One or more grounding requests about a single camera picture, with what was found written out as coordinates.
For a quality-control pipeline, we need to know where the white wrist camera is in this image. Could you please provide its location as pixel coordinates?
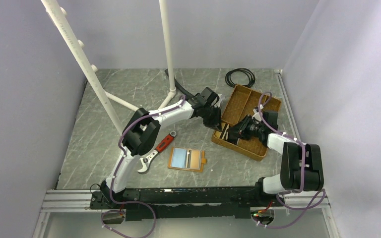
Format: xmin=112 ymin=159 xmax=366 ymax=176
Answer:
xmin=215 ymin=94 xmax=225 ymax=107
xmin=252 ymin=109 xmax=262 ymax=121

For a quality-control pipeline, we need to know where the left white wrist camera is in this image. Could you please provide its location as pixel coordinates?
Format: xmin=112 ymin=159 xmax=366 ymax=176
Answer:
xmin=215 ymin=94 xmax=225 ymax=107

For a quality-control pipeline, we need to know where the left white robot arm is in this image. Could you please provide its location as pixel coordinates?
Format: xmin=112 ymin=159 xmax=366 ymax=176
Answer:
xmin=100 ymin=87 xmax=221 ymax=208

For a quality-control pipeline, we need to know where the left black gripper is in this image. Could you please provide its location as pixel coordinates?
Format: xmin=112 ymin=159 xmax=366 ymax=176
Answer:
xmin=201 ymin=106 xmax=222 ymax=133

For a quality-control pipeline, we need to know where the aluminium extrusion rail frame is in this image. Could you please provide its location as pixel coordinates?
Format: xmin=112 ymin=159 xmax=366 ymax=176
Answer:
xmin=32 ymin=69 xmax=341 ymax=238

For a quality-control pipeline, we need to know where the coiled black cable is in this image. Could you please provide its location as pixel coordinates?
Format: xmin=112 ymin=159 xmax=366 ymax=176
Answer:
xmin=225 ymin=68 xmax=256 ymax=88

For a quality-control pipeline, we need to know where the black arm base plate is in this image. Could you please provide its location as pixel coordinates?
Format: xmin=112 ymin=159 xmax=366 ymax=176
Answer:
xmin=89 ymin=185 xmax=281 ymax=221

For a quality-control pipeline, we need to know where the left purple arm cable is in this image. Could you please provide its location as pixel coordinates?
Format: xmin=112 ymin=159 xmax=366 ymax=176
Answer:
xmin=101 ymin=95 xmax=158 ymax=238

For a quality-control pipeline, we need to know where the red handled adjustable wrench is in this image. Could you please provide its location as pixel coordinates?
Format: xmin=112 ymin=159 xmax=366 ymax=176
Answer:
xmin=137 ymin=131 xmax=177 ymax=174

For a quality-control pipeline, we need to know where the black rubber hose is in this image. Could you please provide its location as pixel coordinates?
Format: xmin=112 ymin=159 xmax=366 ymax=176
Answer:
xmin=164 ymin=69 xmax=198 ymax=99

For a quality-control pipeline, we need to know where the white PVC pipe frame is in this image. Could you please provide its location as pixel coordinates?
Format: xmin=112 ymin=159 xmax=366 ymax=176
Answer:
xmin=42 ymin=0 xmax=180 ymax=134

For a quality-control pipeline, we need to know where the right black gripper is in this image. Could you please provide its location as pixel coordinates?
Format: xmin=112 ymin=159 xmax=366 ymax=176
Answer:
xmin=226 ymin=115 xmax=264 ymax=141

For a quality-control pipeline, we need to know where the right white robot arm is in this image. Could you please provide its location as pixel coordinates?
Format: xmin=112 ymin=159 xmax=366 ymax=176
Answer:
xmin=227 ymin=111 xmax=324 ymax=206

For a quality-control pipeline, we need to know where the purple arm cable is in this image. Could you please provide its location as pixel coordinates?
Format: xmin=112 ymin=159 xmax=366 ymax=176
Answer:
xmin=101 ymin=95 xmax=158 ymax=238
xmin=251 ymin=92 xmax=326 ymax=230

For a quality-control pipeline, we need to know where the brown woven divided tray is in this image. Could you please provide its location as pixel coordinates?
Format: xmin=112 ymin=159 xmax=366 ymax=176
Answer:
xmin=211 ymin=85 xmax=281 ymax=161

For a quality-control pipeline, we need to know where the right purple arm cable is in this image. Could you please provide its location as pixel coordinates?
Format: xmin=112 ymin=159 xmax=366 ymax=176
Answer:
xmin=251 ymin=92 xmax=326 ymax=230

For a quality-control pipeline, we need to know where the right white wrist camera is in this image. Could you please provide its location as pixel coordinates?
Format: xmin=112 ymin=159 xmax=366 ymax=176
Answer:
xmin=252 ymin=109 xmax=262 ymax=121

